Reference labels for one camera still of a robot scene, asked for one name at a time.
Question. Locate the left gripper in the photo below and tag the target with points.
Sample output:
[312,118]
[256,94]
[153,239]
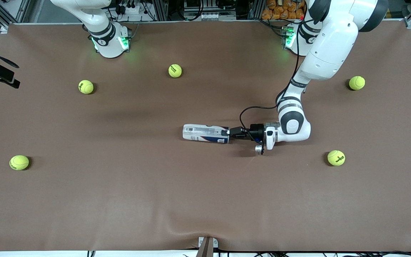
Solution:
[255,132]

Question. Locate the white and navy tennis can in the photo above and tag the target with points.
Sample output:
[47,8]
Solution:
[202,132]

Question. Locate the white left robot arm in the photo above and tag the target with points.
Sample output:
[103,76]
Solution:
[330,46]

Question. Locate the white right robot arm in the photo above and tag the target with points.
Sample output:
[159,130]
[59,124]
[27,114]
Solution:
[107,46]

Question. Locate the yellow-green tennis ball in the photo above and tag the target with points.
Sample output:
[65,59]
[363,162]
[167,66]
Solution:
[86,86]
[19,162]
[175,70]
[356,82]
[336,157]

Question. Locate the orange packets pile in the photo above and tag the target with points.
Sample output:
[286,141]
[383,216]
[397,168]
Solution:
[284,9]

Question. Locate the white power strip with plugs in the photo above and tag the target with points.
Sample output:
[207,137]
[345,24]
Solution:
[132,9]

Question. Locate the brown table mat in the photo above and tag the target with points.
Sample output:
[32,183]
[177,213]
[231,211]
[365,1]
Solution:
[120,200]

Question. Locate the metal bracket with post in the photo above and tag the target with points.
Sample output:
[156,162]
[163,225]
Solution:
[206,250]

